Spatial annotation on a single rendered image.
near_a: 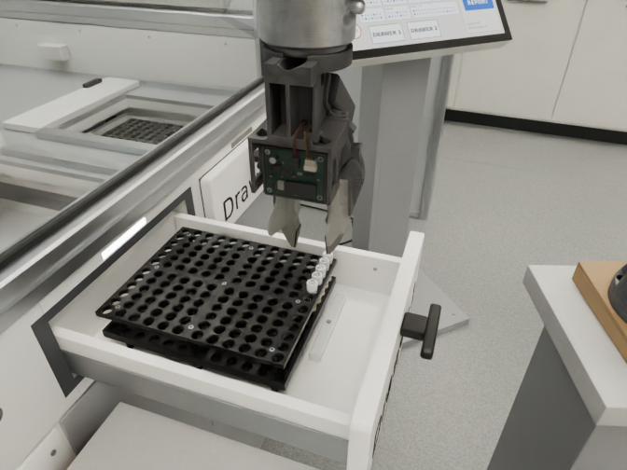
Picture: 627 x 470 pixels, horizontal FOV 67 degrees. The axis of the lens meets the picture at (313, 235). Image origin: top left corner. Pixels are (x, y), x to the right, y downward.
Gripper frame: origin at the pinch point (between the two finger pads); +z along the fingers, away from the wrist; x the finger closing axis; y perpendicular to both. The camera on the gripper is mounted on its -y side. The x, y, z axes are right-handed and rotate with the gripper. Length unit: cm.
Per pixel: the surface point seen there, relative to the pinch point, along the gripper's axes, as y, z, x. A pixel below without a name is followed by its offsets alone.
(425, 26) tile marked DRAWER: -92, -3, 3
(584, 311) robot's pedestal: -21.5, 21.1, 36.6
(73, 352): 14.5, 10.0, -22.2
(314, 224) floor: -141, 99, -40
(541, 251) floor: -149, 98, 63
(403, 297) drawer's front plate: 1.9, 4.5, 10.4
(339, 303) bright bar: -3.4, 12.6, 2.5
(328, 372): 6.4, 13.7, 3.8
